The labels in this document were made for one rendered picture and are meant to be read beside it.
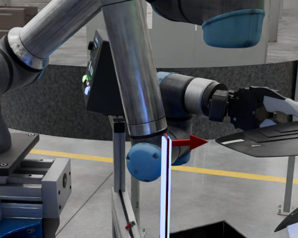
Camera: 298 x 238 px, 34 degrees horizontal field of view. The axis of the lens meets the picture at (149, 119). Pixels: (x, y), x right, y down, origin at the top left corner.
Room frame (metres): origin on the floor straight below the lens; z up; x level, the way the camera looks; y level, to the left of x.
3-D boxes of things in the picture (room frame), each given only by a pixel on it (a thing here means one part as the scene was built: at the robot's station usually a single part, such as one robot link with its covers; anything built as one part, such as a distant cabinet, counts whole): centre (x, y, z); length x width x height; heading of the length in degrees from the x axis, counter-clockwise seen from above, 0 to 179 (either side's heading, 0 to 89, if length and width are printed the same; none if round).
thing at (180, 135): (0.97, -0.05, 1.08); 0.11 x 0.08 x 0.11; 159
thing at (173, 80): (0.99, -0.05, 1.18); 0.11 x 0.08 x 0.09; 47
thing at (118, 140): (1.18, 0.08, 0.96); 0.03 x 0.03 x 0.20; 10
